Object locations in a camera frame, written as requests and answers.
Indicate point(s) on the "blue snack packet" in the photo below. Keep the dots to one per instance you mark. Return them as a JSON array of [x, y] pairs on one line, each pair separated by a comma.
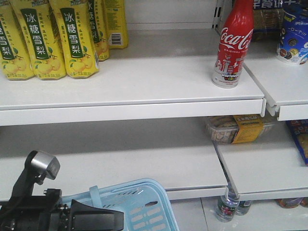
[[299, 132]]

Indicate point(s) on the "clear snack box yellow label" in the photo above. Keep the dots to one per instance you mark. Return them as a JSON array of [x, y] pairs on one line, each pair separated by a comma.
[[238, 128]]

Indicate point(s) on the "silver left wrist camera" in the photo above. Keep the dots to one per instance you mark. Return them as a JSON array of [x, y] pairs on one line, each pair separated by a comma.
[[45, 163]]

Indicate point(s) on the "clear water bottle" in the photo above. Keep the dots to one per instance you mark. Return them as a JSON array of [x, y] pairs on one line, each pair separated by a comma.
[[227, 205]]

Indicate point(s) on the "blue biscuit packet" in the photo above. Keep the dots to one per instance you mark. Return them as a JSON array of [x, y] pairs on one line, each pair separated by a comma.
[[268, 16]]

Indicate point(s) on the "light blue plastic basket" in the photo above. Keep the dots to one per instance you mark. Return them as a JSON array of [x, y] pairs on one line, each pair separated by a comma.
[[144, 202]]

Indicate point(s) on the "yellow pear drink bottle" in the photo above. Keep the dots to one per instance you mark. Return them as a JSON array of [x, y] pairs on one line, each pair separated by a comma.
[[43, 41], [80, 56], [14, 58], [98, 29], [116, 25]]

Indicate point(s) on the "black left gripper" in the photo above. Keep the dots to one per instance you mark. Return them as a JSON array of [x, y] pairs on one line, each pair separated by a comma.
[[47, 213]]

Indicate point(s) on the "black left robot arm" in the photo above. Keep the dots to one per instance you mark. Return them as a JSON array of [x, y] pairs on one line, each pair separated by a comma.
[[8, 210]]

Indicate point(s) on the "white metal shelf unit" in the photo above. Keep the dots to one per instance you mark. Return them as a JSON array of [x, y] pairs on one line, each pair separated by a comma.
[[143, 116]]

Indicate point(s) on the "blue oreo cup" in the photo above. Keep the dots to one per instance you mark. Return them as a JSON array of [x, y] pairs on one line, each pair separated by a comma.
[[293, 41]]

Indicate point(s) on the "red coca-cola bottle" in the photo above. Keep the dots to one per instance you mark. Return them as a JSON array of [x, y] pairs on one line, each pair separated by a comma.
[[234, 41]]

